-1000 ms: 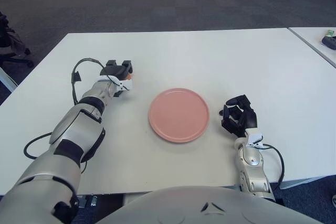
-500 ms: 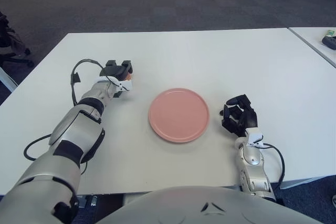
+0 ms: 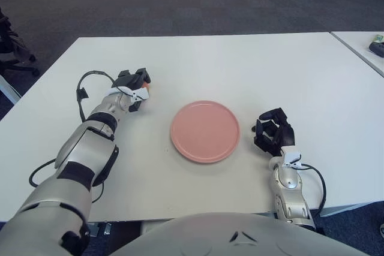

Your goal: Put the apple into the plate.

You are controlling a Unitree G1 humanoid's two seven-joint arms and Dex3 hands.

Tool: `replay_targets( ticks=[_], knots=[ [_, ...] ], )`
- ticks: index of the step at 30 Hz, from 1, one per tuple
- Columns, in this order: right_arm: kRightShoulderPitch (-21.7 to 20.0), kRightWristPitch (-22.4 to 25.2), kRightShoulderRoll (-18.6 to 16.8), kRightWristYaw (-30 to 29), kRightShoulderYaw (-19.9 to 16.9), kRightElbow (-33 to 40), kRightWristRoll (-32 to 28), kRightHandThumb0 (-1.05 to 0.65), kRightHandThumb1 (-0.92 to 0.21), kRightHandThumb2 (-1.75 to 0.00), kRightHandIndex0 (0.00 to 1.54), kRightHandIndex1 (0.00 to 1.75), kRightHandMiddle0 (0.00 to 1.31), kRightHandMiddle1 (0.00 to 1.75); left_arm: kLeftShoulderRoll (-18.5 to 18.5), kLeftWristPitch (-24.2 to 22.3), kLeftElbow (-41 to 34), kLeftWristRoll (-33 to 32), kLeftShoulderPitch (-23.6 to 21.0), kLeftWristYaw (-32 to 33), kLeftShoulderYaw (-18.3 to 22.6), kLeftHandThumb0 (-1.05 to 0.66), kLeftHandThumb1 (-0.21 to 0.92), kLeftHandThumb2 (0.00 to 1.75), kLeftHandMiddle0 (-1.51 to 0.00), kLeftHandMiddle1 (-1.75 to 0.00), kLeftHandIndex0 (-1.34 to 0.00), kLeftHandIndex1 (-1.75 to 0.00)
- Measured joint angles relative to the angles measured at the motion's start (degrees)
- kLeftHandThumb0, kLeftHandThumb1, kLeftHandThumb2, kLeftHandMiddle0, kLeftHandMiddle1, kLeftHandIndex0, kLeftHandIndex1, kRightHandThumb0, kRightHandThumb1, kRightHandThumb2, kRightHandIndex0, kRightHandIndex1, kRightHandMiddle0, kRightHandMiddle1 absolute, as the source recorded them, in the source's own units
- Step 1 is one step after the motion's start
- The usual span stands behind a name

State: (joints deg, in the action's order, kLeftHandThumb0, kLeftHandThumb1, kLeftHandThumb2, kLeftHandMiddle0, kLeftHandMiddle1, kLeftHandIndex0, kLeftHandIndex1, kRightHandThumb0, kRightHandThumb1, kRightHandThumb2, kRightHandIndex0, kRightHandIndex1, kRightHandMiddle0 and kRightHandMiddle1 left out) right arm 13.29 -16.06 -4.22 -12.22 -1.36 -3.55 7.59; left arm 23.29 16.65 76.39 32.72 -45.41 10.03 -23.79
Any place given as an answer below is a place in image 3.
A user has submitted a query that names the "grey metal table bracket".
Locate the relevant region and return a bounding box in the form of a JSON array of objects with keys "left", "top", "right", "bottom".
[{"left": 88, "top": 221, "right": 113, "bottom": 237}]

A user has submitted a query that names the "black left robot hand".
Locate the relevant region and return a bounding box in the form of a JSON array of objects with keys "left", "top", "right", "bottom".
[{"left": 112, "top": 67, "right": 152, "bottom": 113}]

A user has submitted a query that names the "grey handheld controller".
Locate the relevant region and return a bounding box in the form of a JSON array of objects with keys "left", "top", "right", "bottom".
[{"left": 368, "top": 41, "right": 384, "bottom": 58}]

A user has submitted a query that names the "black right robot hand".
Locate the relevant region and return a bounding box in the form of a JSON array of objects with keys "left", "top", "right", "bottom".
[{"left": 251, "top": 107, "right": 296, "bottom": 157}]

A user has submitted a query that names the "pink round plate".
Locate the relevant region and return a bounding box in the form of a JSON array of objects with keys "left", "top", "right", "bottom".
[{"left": 170, "top": 100, "right": 241, "bottom": 164}]

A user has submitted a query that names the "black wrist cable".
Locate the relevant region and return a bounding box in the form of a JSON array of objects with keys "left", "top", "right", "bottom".
[
  {"left": 299, "top": 162, "right": 327, "bottom": 218},
  {"left": 76, "top": 70, "right": 116, "bottom": 124}
]

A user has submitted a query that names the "white table support beam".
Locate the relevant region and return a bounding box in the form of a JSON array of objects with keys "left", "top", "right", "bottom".
[{"left": 319, "top": 203, "right": 365, "bottom": 218}]

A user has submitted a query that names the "black left elbow cable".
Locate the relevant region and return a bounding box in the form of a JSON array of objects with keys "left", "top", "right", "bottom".
[{"left": 29, "top": 159, "right": 104, "bottom": 203}]

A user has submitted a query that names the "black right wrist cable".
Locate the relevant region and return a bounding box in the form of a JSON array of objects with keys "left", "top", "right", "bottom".
[{"left": 299, "top": 162, "right": 327, "bottom": 218}]

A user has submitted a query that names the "grey robot torso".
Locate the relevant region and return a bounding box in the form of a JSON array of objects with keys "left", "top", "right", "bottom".
[{"left": 109, "top": 212, "right": 384, "bottom": 256}]

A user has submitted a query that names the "black office chair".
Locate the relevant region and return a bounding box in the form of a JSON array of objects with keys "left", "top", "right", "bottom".
[{"left": 0, "top": 7, "right": 40, "bottom": 77}]

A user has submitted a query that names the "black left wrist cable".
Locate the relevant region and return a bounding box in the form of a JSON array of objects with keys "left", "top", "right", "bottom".
[{"left": 76, "top": 70, "right": 116, "bottom": 124}]

